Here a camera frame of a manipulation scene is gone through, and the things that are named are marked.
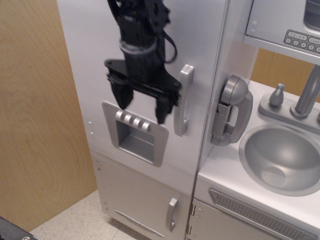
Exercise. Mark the white lower freezer door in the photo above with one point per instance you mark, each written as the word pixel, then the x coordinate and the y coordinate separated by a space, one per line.
pixel 138 201

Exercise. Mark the silver toy telephone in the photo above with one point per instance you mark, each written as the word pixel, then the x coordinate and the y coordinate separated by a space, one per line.
pixel 233 112

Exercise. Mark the silver toy faucet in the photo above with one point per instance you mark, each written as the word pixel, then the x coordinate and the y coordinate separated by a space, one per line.
pixel 299 113

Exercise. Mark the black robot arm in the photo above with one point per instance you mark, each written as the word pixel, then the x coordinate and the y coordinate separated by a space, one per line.
pixel 142 40

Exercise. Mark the white oven door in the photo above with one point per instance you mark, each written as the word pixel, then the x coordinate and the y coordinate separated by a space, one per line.
pixel 228 218

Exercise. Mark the black base corner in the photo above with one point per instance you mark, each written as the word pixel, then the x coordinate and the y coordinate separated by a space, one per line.
pixel 10 231

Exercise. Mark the silver lower door handle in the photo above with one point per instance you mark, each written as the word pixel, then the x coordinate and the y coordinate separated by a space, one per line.
pixel 170 222

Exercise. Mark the white toy kitchen cabinet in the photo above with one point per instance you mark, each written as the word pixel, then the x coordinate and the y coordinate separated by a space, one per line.
pixel 221 167

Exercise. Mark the silver faucet knob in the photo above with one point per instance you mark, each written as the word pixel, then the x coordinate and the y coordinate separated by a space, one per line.
pixel 276 99

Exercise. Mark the silver toy sink basin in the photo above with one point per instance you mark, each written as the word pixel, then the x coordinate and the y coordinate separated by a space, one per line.
pixel 281 159

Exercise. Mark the silver fridge door handle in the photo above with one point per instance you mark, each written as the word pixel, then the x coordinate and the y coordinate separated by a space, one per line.
pixel 185 77

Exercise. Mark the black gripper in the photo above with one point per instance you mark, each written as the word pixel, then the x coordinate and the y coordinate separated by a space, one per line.
pixel 144 73

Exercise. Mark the silver ice dispenser panel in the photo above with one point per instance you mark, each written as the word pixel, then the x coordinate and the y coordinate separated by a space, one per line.
pixel 135 135

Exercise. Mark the white toy fridge door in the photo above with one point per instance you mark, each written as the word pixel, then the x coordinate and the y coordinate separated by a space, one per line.
pixel 92 36

